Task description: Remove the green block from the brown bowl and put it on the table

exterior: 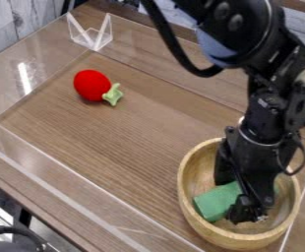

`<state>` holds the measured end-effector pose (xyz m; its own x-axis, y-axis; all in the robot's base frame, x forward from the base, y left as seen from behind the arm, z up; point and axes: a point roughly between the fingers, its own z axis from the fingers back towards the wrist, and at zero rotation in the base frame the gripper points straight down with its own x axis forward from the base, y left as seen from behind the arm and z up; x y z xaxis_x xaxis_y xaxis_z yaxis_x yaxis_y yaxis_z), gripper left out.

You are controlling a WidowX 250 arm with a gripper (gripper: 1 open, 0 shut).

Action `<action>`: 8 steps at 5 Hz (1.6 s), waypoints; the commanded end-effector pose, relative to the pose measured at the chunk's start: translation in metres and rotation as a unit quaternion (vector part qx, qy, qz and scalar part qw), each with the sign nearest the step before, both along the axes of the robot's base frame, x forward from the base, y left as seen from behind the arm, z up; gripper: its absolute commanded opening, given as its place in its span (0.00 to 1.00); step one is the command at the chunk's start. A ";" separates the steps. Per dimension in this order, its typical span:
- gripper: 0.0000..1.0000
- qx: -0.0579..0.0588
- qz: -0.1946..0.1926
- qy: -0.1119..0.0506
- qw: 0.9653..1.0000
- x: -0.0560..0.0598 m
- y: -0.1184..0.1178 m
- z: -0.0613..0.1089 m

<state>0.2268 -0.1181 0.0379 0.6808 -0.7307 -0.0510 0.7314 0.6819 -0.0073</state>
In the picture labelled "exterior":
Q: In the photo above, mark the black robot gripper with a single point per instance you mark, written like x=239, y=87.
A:
x=253, y=163

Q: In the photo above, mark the clear acrylic corner bracket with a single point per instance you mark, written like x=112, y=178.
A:
x=91, y=38

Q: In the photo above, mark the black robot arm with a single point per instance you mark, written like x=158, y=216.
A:
x=242, y=35

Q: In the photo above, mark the brown wooden bowl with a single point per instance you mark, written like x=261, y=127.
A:
x=246, y=236

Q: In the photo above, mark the clear acrylic tray wall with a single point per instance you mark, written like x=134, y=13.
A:
x=91, y=216

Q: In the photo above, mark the green rectangular block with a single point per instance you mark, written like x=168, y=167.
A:
x=212, y=203

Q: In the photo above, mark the red plush strawberry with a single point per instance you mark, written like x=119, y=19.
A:
x=93, y=87

